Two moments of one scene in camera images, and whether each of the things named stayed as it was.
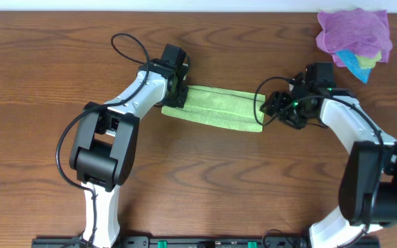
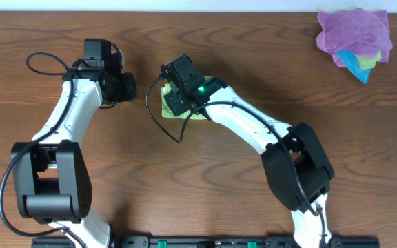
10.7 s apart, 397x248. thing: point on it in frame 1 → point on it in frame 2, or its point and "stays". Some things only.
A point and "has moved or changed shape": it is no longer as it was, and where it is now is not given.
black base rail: x=201 y=242 stays
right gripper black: x=284 y=108 → x=174 y=104
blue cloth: x=351 y=61 stays
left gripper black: x=181 y=95 → x=128 y=87
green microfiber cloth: x=233 y=109 has moved or changed shape
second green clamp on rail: x=251 y=244 stays
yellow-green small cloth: x=368 y=63 stays
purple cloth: x=364 y=32 stays
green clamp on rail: x=162 y=244 stays
